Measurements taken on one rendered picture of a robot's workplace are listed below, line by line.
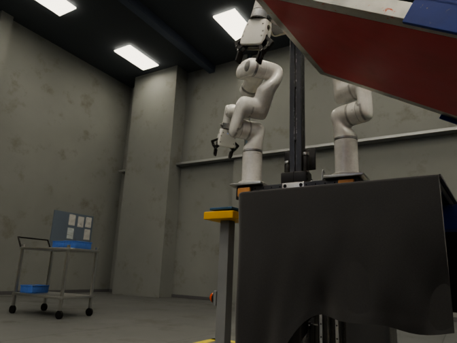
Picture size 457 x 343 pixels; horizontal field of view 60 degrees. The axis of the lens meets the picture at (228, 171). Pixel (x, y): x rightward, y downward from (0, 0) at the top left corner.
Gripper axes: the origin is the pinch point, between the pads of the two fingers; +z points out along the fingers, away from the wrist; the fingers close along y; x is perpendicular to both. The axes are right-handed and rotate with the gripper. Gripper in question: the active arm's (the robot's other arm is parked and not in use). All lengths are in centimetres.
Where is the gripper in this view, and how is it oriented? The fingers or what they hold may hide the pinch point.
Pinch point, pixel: (248, 60)
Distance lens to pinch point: 148.0
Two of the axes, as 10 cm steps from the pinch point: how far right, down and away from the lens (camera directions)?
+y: -7.8, -1.8, 6.0
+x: -5.6, -2.2, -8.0
